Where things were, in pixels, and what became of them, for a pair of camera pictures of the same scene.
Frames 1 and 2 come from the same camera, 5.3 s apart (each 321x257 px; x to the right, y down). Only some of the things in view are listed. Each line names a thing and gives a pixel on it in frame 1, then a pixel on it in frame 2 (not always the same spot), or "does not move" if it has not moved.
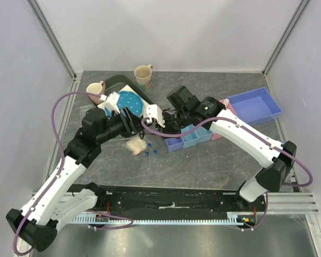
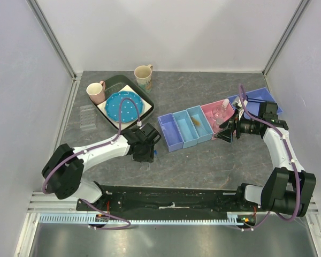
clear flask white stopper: [226, 101] does not move
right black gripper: [167, 129] to [226, 134]
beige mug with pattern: [143, 76] does not move
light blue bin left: [190, 140] does not move
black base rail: [172, 199] does not move
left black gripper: [132, 122] to [148, 157]
